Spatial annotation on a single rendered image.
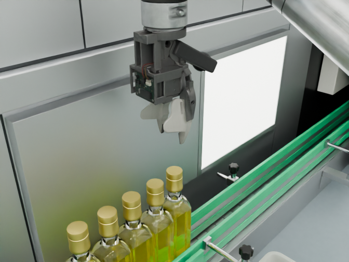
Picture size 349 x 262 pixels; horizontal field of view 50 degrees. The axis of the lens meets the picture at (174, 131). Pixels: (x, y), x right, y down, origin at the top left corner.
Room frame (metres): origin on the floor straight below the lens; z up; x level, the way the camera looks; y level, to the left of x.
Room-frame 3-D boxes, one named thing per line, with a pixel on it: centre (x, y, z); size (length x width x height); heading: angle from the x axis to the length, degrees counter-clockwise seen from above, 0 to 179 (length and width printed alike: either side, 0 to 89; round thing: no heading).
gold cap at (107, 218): (0.51, 0.12, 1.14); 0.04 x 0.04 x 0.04
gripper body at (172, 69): (0.62, 0.02, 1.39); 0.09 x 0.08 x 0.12; 131
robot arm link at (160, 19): (0.62, 0.01, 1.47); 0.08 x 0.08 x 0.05
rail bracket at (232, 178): (0.90, -0.15, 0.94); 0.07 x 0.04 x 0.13; 46
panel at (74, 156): (0.87, -0.04, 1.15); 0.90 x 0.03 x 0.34; 136
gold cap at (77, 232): (0.47, 0.16, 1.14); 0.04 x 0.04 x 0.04
